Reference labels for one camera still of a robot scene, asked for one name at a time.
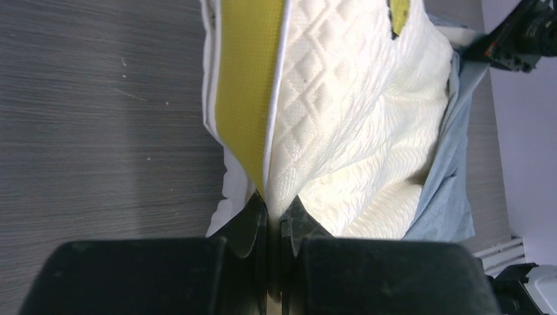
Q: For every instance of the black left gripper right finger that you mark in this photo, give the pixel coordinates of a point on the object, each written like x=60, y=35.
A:
x=322, y=274

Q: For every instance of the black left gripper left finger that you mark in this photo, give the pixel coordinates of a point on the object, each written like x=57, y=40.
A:
x=221, y=274

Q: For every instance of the blue pillowcase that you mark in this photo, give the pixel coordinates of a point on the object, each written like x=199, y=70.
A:
x=444, y=213

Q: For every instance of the cream pillow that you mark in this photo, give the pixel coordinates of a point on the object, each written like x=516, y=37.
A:
x=337, y=103

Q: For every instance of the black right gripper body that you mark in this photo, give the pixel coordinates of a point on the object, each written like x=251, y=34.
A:
x=526, y=35

